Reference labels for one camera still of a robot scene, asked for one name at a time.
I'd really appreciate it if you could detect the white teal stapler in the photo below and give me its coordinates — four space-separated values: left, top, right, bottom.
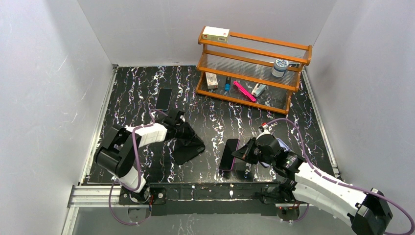
251 83 267 97

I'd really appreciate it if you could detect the orange wooden shelf rack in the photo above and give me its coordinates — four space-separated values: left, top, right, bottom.
196 26 313 115

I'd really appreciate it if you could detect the blue black marker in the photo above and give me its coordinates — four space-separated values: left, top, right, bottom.
224 77 231 92

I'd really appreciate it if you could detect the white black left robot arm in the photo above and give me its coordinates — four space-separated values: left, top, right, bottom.
93 109 206 193

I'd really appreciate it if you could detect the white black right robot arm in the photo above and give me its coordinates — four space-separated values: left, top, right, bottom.
232 134 393 235

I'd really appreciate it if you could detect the lavender phone case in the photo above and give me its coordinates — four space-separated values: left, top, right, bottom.
259 138 289 168

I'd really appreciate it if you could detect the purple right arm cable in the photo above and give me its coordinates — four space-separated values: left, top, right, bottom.
264 117 415 235

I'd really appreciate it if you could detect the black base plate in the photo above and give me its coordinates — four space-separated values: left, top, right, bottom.
118 182 307 219

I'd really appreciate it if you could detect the white green box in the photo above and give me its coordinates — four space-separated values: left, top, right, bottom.
202 26 230 43

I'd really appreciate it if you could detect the pink comb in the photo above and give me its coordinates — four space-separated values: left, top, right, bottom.
233 81 256 102

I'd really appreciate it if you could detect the aluminium rail frame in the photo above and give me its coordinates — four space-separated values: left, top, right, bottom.
61 65 370 235

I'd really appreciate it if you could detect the black phone case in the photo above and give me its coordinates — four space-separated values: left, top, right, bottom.
172 134 206 165

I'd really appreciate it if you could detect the blue white round jar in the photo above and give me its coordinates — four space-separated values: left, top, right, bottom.
272 58 290 78

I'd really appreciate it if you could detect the pink-edged black smartphone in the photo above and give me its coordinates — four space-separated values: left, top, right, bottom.
219 139 239 171

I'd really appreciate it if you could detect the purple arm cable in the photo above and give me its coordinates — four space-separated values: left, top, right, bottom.
108 109 169 226
264 117 415 235

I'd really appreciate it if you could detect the small white staple box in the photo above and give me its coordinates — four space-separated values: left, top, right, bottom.
205 72 218 90

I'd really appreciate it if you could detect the blue-edged black smartphone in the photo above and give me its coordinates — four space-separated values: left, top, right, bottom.
155 88 172 111

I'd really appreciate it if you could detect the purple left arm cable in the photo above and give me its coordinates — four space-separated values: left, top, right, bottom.
108 109 169 226

